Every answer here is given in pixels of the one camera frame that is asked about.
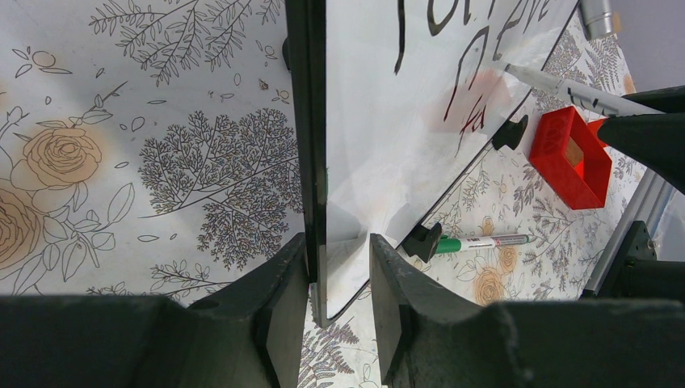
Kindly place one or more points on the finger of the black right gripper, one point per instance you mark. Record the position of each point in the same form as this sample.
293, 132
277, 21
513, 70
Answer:
656, 141

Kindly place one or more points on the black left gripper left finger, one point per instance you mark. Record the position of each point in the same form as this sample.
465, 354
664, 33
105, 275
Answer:
247, 334

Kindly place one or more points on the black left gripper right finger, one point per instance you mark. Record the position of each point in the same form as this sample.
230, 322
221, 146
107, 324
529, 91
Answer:
428, 336

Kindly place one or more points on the black capped whiteboard marker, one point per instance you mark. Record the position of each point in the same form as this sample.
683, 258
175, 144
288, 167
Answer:
578, 94

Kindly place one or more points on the small black-framed whiteboard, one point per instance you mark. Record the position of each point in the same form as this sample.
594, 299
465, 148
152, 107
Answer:
393, 100

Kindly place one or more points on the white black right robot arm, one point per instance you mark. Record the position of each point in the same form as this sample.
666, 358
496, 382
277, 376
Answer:
629, 264

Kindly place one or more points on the brown cylinder in box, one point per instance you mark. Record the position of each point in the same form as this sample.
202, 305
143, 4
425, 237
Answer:
573, 153

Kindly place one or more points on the red plastic box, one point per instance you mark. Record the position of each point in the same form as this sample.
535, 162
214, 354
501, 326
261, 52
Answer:
584, 186

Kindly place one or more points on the green capped marker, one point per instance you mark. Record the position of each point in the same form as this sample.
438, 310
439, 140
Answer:
448, 245

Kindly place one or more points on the floral table mat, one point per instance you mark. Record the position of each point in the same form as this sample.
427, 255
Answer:
149, 148

